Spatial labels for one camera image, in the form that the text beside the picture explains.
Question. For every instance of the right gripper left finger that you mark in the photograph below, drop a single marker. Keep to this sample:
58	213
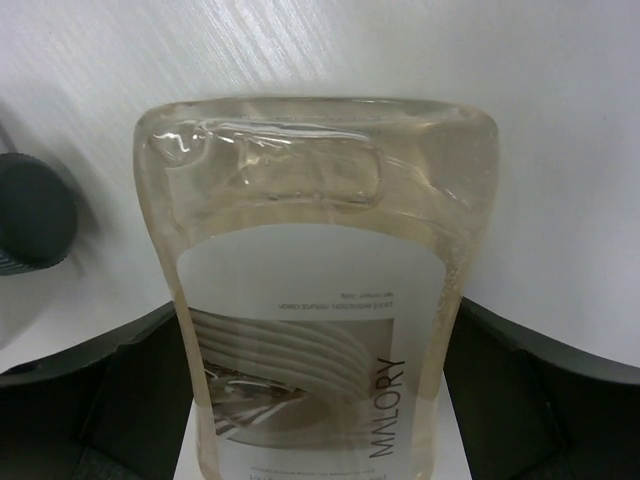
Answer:
113	407

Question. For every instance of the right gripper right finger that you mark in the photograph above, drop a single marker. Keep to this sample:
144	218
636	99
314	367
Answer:
531	407

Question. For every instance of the large white bottle black cap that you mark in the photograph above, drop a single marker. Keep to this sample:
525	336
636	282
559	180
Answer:
39	224

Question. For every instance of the amber clear soap bottle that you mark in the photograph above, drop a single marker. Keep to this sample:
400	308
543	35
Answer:
316	251

